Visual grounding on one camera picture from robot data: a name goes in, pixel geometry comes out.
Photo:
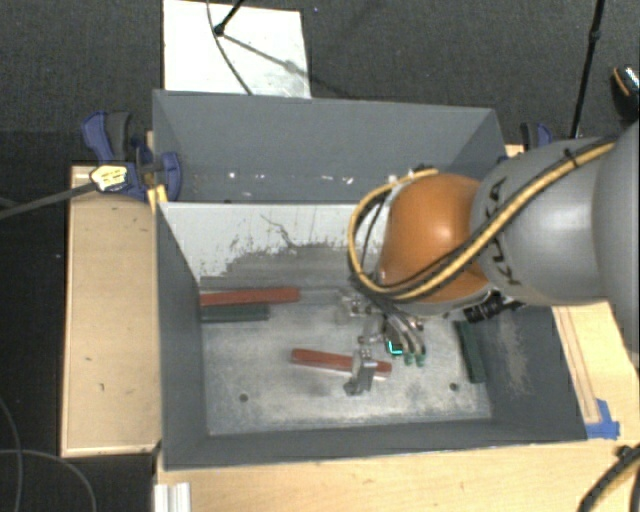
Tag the black cylinder on white bracket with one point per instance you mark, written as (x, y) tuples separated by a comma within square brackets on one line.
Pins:
[(482, 310)]

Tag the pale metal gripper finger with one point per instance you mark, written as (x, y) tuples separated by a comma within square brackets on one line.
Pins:
[(350, 306), (363, 372)]

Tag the red-brown flat block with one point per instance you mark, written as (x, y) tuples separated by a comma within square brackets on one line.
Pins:
[(250, 297), (320, 358)]

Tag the dark green flat block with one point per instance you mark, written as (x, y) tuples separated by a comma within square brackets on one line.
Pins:
[(472, 352), (235, 313)]

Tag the grey metal bin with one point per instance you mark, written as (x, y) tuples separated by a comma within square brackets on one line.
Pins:
[(310, 150)]

